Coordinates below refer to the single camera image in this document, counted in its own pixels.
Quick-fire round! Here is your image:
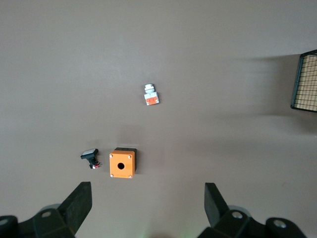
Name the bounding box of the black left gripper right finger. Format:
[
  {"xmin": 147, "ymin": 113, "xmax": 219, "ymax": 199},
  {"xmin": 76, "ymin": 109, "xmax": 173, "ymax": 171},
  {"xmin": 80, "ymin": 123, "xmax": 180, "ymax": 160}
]
[{"xmin": 198, "ymin": 182, "xmax": 251, "ymax": 238}]

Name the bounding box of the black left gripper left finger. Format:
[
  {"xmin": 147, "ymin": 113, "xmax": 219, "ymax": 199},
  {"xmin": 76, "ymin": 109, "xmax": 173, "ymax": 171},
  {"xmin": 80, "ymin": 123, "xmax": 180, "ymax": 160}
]
[{"xmin": 33, "ymin": 181, "xmax": 93, "ymax": 238}]

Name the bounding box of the black push button white cap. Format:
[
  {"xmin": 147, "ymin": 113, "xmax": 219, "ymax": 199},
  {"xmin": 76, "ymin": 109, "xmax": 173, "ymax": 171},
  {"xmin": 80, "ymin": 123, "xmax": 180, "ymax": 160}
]
[{"xmin": 80, "ymin": 148, "xmax": 102, "ymax": 170}]

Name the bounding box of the orange button box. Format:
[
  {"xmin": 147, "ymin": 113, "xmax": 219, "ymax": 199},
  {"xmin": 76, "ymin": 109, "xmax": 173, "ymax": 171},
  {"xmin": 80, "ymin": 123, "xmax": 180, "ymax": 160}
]
[{"xmin": 108, "ymin": 147, "xmax": 138, "ymax": 179}]

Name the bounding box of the wooden board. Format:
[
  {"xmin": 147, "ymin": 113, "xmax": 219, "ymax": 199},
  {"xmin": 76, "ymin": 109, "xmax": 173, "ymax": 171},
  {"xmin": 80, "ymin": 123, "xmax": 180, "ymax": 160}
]
[{"xmin": 296, "ymin": 55, "xmax": 317, "ymax": 110}]

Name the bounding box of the white orange contact switch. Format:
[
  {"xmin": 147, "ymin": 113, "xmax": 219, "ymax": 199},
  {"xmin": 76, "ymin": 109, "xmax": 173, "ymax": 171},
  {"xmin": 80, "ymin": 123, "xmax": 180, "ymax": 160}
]
[{"xmin": 143, "ymin": 83, "xmax": 159, "ymax": 107}]

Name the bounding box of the black wire basket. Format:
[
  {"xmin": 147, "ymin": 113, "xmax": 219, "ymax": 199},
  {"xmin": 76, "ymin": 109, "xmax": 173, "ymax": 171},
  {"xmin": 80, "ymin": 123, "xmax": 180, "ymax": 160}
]
[{"xmin": 290, "ymin": 49, "xmax": 317, "ymax": 112}]

